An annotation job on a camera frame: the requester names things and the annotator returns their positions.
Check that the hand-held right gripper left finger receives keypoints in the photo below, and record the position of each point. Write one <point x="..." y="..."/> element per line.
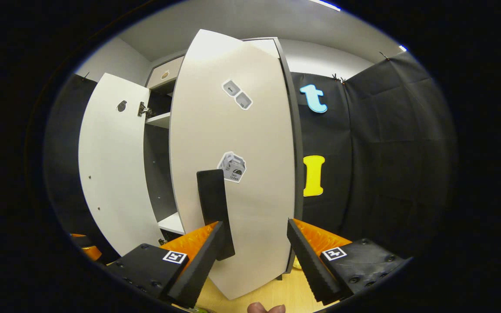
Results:
<point x="196" y="269"/>

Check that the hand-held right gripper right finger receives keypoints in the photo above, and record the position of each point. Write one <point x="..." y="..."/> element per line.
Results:
<point x="309" y="265"/>

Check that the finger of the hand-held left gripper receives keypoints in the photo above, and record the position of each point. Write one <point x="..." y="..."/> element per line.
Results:
<point x="84" y="241"/>
<point x="91" y="253"/>

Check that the white cabinet shelf board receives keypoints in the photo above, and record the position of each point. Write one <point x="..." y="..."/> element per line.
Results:
<point x="173" y="224"/>
<point x="161" y="120"/>

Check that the grey white cabinet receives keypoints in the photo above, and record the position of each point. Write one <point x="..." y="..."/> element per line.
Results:
<point x="161" y="174"/>

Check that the beige cabinet drawer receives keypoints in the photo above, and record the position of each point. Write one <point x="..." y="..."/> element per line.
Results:
<point x="174" y="67"/>

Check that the yellow round sponge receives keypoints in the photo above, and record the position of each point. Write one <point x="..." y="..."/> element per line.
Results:
<point x="296" y="263"/>

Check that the black backdrop cloth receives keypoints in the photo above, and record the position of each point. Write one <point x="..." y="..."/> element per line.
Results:
<point x="385" y="152"/>

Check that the long ceiling light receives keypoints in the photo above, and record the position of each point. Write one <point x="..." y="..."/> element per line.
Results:
<point x="325" y="4"/>

